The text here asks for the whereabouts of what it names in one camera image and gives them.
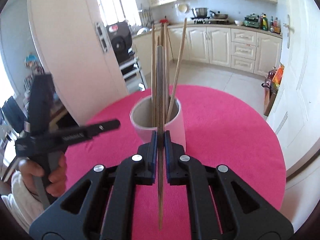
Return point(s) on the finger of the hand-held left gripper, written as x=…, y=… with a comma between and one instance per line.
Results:
x=100, y=127

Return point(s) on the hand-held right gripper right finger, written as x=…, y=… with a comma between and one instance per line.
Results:
x=167, y=143

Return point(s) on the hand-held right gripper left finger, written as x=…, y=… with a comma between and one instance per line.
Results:
x=153, y=143

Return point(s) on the pink cylindrical cup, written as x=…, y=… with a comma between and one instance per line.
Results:
x=176, y=132

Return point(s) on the long wooden chopstick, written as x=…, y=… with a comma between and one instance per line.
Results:
x=160, y=92

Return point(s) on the bunch of wooden chopsticks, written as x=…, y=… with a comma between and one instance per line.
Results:
x=177, y=67

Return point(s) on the person's left hand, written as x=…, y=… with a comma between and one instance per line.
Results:
x=58, y=180

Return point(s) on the cream open door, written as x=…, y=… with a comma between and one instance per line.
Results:
x=70, y=55

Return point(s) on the pink round tablecloth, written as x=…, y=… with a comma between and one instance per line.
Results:
x=225, y=130

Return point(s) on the white storage cart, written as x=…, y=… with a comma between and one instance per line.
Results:
x=132, y=72

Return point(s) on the metal door lock plate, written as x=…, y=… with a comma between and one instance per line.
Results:
x=102, y=37

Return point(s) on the black kitchen appliance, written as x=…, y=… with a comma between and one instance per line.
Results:
x=120, y=38

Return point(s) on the cream lower kitchen cabinets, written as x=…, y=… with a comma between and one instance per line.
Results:
x=217, y=45

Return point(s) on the brown bag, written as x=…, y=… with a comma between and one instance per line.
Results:
x=269, y=97

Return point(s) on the metal dish rack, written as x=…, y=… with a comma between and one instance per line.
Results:
x=145, y=17

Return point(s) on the red pot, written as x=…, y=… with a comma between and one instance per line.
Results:
x=164, y=21

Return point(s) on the red drink bottle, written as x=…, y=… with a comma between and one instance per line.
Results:
x=271, y=74

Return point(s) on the kitchen window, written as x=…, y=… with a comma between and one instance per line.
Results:
x=115, y=0

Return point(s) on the gas stove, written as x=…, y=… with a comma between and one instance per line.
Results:
x=211, y=21

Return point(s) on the orange snack bag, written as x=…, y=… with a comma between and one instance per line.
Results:
x=278, y=75

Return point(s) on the steel cooking pot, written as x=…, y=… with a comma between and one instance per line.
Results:
x=200, y=12

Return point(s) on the round hanging plate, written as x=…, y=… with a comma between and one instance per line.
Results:
x=182, y=8

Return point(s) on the dark wok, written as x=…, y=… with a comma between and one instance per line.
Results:
x=219, y=16

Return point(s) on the white bowl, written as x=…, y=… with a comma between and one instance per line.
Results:
x=238, y=23

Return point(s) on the white panel door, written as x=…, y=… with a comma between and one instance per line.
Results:
x=300, y=80

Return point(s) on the green electric cooker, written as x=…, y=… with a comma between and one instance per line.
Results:
x=252, y=21

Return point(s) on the green bottle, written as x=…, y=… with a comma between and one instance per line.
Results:
x=264, y=22

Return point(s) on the dark sauce bottle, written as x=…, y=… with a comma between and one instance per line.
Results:
x=271, y=25

